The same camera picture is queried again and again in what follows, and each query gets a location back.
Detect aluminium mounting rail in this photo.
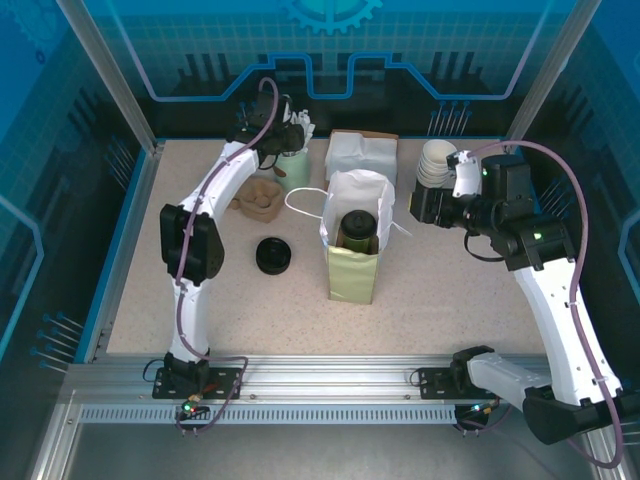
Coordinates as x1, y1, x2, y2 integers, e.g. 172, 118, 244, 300
64, 353, 556, 402

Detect green straw holder mug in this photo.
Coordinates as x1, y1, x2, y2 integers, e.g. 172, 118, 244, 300
273, 148, 311, 193

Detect brown cardboard cup carrier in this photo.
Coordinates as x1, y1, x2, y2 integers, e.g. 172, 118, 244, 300
224, 178, 284, 224

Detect white napkins on brown box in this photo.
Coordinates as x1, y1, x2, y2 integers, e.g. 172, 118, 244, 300
324, 128, 400, 189

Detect small connector with lights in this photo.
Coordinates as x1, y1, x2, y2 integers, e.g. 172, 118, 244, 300
177, 397, 210, 420
457, 402, 501, 419

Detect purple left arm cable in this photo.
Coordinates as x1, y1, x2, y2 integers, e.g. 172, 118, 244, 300
173, 77, 280, 436

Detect green paper coffee cup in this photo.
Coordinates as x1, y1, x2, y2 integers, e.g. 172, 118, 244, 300
341, 230, 375, 254

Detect stack of white paper cups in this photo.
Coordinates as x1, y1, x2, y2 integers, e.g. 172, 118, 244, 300
416, 139, 459, 189

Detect slotted grey cable duct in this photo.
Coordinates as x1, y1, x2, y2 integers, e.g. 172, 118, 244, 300
78, 404, 460, 426

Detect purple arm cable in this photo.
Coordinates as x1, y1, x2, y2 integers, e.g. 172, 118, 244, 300
173, 77, 280, 436
467, 139, 626, 470

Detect white and green paper bag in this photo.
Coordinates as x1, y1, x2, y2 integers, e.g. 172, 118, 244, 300
284, 168, 414, 305

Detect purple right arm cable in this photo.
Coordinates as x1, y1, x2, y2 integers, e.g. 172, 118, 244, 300
467, 139, 626, 470

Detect black plastic cup lid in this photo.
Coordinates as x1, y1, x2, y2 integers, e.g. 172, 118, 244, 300
341, 209, 377, 240

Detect aluminium frame post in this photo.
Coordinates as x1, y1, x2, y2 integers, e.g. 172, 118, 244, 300
502, 0, 604, 156
55, 0, 167, 157

